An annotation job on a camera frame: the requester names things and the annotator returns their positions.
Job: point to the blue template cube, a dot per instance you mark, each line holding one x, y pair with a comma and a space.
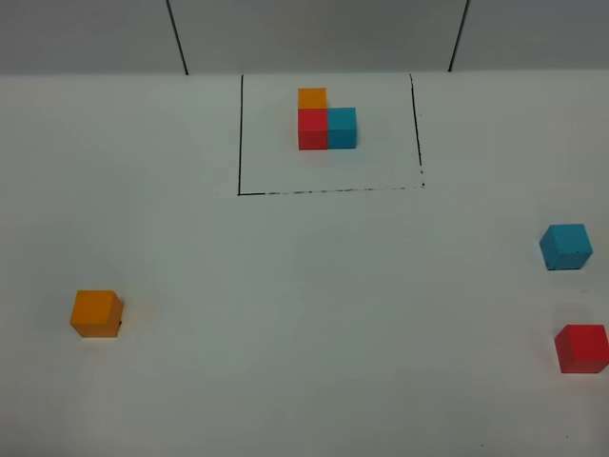
342, 128

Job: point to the red template cube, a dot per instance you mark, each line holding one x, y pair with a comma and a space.
312, 129

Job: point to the orange template cube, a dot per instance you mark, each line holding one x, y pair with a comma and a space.
312, 98

